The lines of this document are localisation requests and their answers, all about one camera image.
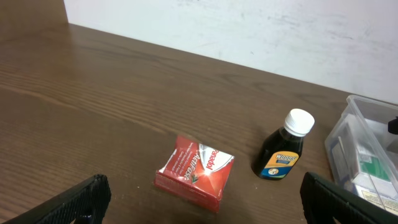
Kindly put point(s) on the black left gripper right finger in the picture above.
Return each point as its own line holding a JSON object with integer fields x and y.
{"x": 326, "y": 203}

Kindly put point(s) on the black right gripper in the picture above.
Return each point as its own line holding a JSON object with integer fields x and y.
{"x": 392, "y": 126}

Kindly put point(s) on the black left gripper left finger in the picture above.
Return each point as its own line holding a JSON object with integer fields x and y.
{"x": 86, "y": 202}

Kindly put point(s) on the dark Woods syrup bottle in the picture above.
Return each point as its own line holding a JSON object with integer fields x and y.
{"x": 283, "y": 148}

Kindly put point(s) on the white green medicine box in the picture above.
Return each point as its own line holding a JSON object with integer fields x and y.
{"x": 371, "y": 174}

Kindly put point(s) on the blue Kool Fever box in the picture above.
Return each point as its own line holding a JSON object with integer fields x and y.
{"x": 344, "y": 168}

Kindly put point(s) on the clear plastic container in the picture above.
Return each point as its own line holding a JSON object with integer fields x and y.
{"x": 364, "y": 121}

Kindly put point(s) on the red Panadol box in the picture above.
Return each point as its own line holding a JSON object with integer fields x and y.
{"x": 196, "y": 172}

